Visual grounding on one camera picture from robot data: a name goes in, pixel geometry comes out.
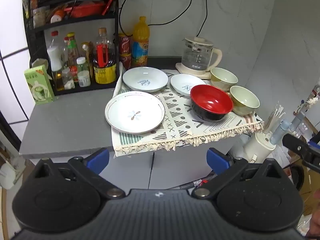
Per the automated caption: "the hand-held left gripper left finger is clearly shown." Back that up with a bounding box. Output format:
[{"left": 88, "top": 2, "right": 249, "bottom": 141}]
[{"left": 32, "top": 148, "right": 126, "bottom": 200}]

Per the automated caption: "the large white blue-print plate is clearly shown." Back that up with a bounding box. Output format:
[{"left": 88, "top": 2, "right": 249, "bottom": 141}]
[{"left": 122, "top": 67, "right": 169, "bottom": 93}]

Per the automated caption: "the clear bottle with white label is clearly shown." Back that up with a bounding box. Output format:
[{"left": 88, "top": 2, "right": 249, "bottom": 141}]
[{"left": 47, "top": 31, "right": 66, "bottom": 92}]

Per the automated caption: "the small bottle with white cap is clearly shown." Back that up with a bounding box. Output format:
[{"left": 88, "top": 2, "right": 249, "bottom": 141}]
[{"left": 76, "top": 57, "right": 89, "bottom": 74}]

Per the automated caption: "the cream kettle base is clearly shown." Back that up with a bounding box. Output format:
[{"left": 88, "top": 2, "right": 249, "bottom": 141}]
[{"left": 175, "top": 62, "right": 213, "bottom": 79}]

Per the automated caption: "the orange juice bottle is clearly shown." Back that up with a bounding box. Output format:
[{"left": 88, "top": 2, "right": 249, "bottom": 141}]
[{"left": 131, "top": 16, "right": 150, "bottom": 68}]

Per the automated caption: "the white plate with flower motif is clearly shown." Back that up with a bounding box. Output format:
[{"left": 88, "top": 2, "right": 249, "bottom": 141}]
[{"left": 104, "top": 91, "right": 166, "bottom": 134}]

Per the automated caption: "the pale green bowl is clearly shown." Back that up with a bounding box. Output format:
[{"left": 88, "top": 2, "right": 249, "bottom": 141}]
[
  {"left": 210, "top": 67, "right": 238, "bottom": 92},
  {"left": 229, "top": 85, "right": 260, "bottom": 116}
]

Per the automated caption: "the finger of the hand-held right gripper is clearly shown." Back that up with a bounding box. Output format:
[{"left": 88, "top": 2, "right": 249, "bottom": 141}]
[{"left": 282, "top": 133, "right": 320, "bottom": 173}]

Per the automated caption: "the small white blue-print plate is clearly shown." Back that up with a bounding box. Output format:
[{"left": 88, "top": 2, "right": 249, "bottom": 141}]
[{"left": 170, "top": 74, "right": 208, "bottom": 97}]

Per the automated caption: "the red and black bowl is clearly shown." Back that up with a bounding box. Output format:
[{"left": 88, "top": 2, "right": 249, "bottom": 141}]
[{"left": 190, "top": 84, "right": 234, "bottom": 122}]

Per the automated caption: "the white cylindrical appliance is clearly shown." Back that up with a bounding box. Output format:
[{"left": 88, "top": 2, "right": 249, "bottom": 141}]
[{"left": 244, "top": 130, "right": 277, "bottom": 163}]

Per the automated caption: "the black metal shelf rack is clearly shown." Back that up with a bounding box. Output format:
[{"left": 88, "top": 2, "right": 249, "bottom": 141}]
[{"left": 22, "top": 0, "right": 120, "bottom": 96}]

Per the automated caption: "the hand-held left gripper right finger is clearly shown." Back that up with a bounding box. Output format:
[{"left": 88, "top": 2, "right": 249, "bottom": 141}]
[{"left": 191, "top": 148, "right": 288, "bottom": 200}]

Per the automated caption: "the patterned fringed cloth mat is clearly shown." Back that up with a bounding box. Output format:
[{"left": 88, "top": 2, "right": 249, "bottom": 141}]
[{"left": 111, "top": 69, "right": 265, "bottom": 158}]

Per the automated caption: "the glass electric kettle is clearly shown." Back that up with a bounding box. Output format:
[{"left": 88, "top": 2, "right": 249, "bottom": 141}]
[{"left": 181, "top": 36, "right": 223, "bottom": 73}]

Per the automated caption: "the bundle of white sticks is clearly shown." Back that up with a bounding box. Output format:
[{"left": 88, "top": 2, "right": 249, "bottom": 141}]
[{"left": 265, "top": 101, "right": 285, "bottom": 135}]

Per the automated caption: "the oil bottle with red handle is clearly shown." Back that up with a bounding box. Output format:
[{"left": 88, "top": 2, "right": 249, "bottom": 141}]
[{"left": 93, "top": 27, "right": 117, "bottom": 85}]

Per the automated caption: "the small clear jar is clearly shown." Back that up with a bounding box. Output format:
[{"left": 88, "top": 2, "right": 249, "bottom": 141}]
[{"left": 61, "top": 67, "right": 75, "bottom": 90}]

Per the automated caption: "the white bucket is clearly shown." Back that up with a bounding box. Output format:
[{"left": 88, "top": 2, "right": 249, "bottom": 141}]
[{"left": 0, "top": 155, "right": 20, "bottom": 189}]

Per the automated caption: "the red bowl on shelf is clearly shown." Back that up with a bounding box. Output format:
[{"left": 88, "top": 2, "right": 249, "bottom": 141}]
[{"left": 64, "top": 1, "right": 105, "bottom": 18}]

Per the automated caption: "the green carton box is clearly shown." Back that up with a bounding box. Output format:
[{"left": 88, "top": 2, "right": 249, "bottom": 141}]
[{"left": 24, "top": 65, "right": 55, "bottom": 105}]

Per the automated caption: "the sauce bottle with yellow cap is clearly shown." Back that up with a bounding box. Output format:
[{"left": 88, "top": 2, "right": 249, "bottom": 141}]
[{"left": 65, "top": 32, "right": 81, "bottom": 80}]

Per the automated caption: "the red soda can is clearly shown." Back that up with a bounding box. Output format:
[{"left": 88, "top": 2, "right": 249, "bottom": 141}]
[
  {"left": 119, "top": 52, "right": 132, "bottom": 70},
  {"left": 118, "top": 33, "right": 132, "bottom": 54}
]

